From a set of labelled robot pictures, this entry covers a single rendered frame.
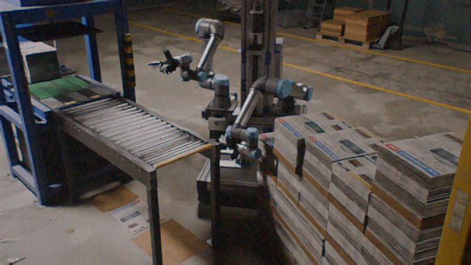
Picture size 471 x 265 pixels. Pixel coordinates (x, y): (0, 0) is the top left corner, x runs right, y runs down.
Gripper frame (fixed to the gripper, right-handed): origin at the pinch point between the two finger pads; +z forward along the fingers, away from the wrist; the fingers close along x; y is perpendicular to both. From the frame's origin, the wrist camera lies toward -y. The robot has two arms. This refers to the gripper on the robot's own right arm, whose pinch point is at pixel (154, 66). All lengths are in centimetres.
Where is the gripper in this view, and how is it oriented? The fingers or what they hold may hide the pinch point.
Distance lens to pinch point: 309.2
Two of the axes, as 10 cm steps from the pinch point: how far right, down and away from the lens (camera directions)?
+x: -8.0, -3.7, 4.8
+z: -6.0, 3.4, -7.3
